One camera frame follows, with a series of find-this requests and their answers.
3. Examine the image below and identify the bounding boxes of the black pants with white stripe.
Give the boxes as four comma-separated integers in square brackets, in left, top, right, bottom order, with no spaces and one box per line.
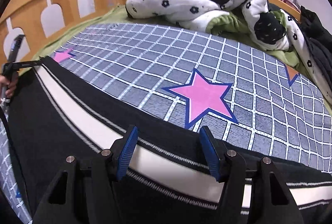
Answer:
[6,57,331,223]

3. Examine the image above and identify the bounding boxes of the left hand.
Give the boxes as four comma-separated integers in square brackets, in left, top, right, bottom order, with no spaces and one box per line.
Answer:
[0,72,18,98]

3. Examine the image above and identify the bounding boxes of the grey checked star bedsheet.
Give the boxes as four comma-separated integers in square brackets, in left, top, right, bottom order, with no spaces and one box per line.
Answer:
[2,23,331,222]

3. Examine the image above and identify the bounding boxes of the black clothes pile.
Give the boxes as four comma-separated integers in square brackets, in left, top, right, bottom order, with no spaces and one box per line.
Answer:
[299,6,331,89]

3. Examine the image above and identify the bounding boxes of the white black floral comforter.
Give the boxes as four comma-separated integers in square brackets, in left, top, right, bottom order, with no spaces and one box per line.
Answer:
[126,0,331,102]

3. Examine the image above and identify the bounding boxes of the wooden bed frame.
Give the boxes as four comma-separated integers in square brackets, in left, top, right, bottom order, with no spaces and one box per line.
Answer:
[0,0,303,69]

